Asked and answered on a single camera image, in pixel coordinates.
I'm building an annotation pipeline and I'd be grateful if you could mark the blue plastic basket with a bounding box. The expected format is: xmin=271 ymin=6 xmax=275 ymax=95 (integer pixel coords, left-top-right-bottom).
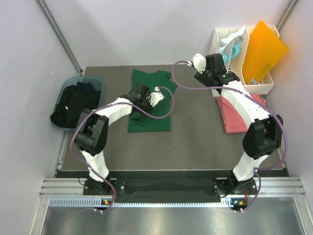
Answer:
xmin=51 ymin=76 xmax=106 ymax=132

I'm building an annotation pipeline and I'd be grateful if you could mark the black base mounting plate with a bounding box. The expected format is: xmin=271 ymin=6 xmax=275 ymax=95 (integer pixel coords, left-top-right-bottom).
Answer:
xmin=83 ymin=170 xmax=257 ymax=203

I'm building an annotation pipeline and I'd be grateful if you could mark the purple cable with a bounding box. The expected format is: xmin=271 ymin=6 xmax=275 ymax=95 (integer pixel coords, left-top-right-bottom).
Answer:
xmin=171 ymin=60 xmax=288 ymax=212
xmin=69 ymin=86 xmax=175 ymax=213

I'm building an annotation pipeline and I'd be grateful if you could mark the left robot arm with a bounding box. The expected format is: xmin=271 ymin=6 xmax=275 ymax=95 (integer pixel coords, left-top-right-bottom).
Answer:
xmin=74 ymin=84 xmax=164 ymax=194

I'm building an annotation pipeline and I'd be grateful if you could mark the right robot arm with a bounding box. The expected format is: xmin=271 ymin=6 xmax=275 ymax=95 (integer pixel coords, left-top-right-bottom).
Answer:
xmin=191 ymin=53 xmax=282 ymax=194

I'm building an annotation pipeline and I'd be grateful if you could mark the pink folded t shirt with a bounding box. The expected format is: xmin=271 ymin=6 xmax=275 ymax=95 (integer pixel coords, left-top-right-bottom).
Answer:
xmin=217 ymin=94 xmax=268 ymax=134

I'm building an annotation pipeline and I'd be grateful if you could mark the navy blue garment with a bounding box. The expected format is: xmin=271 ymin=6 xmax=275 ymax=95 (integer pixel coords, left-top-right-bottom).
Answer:
xmin=76 ymin=81 xmax=95 ymax=91

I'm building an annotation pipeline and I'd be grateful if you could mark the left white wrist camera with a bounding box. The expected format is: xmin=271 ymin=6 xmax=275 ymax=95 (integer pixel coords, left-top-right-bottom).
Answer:
xmin=149 ymin=87 xmax=165 ymax=108

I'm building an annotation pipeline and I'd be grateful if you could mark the white perforated file organizer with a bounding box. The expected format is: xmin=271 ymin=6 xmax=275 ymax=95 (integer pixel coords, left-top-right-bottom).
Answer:
xmin=209 ymin=26 xmax=274 ymax=95

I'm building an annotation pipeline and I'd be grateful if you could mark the grey slotted cable duct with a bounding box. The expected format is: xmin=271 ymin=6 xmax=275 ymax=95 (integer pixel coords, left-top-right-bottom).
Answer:
xmin=49 ymin=197 xmax=244 ymax=208

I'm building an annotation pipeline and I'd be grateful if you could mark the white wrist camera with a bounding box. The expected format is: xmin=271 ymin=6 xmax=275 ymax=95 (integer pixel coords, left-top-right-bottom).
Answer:
xmin=187 ymin=53 xmax=206 ymax=74
xmin=149 ymin=87 xmax=165 ymax=108

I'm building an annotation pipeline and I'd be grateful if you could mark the orange plastic folder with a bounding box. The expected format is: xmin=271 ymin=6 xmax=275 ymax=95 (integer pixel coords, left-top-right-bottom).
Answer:
xmin=242 ymin=20 xmax=289 ymax=85

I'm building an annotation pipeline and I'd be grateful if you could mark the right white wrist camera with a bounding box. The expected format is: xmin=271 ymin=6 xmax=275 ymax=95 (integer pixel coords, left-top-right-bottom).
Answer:
xmin=187 ymin=53 xmax=206 ymax=74

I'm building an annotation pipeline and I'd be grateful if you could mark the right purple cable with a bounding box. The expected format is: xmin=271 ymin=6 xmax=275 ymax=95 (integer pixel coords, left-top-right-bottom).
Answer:
xmin=171 ymin=60 xmax=288 ymax=212

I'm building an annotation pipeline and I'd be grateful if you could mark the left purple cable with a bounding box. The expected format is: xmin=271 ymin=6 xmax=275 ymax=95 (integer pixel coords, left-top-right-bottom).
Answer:
xmin=69 ymin=86 xmax=175 ymax=213

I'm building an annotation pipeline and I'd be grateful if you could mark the green t shirt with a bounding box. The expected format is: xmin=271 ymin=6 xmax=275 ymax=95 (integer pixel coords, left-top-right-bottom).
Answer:
xmin=128 ymin=69 xmax=177 ymax=133

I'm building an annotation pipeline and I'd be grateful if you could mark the black t shirt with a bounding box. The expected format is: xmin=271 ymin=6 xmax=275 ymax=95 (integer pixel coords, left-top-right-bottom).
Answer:
xmin=50 ymin=85 xmax=101 ymax=128

